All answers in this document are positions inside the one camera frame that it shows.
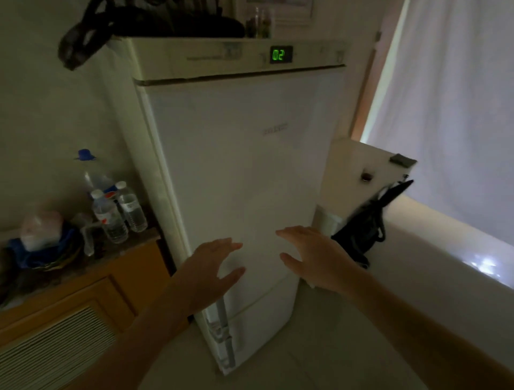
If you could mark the wooden cabinet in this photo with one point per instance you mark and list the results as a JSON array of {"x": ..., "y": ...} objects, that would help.
[{"x": 68, "y": 317}]

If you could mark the small clear water bottle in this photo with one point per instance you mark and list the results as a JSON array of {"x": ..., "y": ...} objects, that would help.
[
  {"x": 110, "y": 219},
  {"x": 131, "y": 209}
]

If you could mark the person's right thumb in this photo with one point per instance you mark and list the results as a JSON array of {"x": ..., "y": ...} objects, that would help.
[{"x": 291, "y": 261}]

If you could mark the glass jars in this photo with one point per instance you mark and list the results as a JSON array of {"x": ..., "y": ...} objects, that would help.
[{"x": 260, "y": 24}]

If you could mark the person's right hand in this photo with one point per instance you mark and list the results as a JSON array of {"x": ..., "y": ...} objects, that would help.
[{"x": 321, "y": 261}]

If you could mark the clear glass pitcher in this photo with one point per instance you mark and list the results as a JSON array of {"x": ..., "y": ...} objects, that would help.
[{"x": 87, "y": 235}]

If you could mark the person's left hand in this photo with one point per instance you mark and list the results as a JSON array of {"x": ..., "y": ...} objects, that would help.
[{"x": 200, "y": 277}]

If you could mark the white plastic bag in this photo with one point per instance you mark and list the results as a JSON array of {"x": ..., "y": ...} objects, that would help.
[{"x": 40, "y": 231}]

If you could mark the person's left thumb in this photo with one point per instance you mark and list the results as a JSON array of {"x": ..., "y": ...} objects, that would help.
[{"x": 232, "y": 276}]

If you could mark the black hanging bag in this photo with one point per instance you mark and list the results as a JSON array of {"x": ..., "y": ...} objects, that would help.
[{"x": 367, "y": 229}]

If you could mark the white partition board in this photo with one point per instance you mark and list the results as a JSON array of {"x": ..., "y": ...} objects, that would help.
[{"x": 361, "y": 176}]

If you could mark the white refrigerator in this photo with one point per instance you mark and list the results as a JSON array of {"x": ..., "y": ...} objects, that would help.
[{"x": 241, "y": 160}]

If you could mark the large blue-capped water bottle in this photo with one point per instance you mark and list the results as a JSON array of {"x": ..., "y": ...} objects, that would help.
[{"x": 94, "y": 174}]

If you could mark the person's right forearm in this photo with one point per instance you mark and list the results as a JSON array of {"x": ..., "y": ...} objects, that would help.
[{"x": 425, "y": 337}]

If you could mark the white curtain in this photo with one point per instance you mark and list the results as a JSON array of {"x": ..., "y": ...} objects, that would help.
[{"x": 449, "y": 100}]

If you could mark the person's left forearm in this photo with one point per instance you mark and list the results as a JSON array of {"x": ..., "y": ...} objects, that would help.
[{"x": 132, "y": 341}]

